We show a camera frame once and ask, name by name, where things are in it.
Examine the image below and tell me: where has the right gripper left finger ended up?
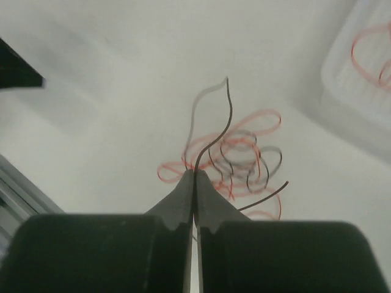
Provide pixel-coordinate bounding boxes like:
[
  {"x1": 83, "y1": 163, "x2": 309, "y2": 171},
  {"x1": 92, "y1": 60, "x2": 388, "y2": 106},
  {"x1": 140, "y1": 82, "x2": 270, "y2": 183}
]
[{"x1": 1, "y1": 170, "x2": 194, "y2": 292}]

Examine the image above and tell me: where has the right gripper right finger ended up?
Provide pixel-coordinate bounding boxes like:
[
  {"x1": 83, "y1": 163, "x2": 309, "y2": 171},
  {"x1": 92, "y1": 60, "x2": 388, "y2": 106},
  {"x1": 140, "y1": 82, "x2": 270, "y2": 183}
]
[{"x1": 194, "y1": 170, "x2": 389, "y2": 292}]

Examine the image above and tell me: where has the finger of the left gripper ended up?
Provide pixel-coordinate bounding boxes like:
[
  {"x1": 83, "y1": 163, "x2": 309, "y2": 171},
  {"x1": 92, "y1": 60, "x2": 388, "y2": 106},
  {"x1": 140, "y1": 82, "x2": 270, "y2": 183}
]
[{"x1": 0, "y1": 39, "x2": 45, "y2": 90}]

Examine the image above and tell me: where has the orange cable bundle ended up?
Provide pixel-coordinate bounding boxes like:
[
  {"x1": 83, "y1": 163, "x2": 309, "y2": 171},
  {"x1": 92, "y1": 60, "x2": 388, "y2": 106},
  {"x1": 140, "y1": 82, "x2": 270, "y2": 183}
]
[{"x1": 156, "y1": 108, "x2": 283, "y2": 221}]

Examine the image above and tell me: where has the single orange cable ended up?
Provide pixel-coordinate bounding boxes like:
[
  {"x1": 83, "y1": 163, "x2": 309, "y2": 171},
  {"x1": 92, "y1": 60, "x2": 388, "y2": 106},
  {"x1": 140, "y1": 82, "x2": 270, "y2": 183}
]
[{"x1": 350, "y1": 23, "x2": 391, "y2": 92}]

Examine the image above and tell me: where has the left white perforated basket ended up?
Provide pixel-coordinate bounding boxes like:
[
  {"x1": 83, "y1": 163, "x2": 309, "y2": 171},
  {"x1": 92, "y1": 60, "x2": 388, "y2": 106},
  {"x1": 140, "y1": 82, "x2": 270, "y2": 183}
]
[{"x1": 320, "y1": 1, "x2": 390, "y2": 162}]

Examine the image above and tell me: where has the aluminium mounting rail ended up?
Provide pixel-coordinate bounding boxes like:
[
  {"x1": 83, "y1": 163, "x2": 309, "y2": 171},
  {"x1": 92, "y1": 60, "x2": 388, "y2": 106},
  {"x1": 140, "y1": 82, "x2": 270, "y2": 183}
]
[{"x1": 0, "y1": 156, "x2": 63, "y2": 256}]

